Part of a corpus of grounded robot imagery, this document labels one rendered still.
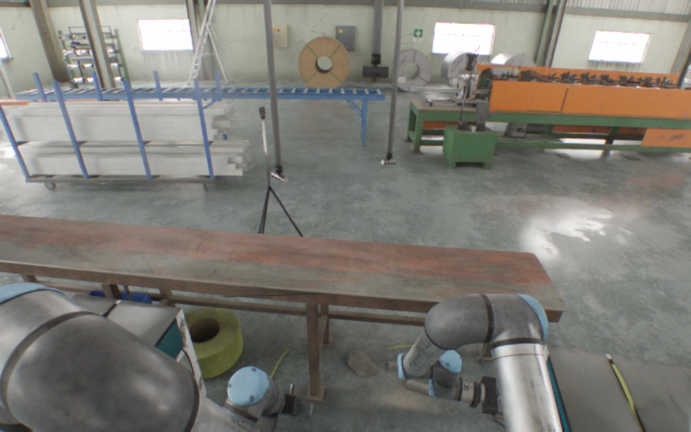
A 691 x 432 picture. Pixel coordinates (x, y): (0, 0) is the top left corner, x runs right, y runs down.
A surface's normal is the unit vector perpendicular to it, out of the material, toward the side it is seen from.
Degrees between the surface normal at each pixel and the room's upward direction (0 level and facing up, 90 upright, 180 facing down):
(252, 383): 19
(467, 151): 93
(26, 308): 7
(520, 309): 24
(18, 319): 3
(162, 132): 90
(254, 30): 90
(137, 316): 0
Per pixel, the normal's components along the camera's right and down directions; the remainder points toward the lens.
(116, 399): 0.57, -0.26
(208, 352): 0.02, -0.88
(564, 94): 0.01, 0.48
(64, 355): 0.32, -0.62
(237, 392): -0.12, -0.69
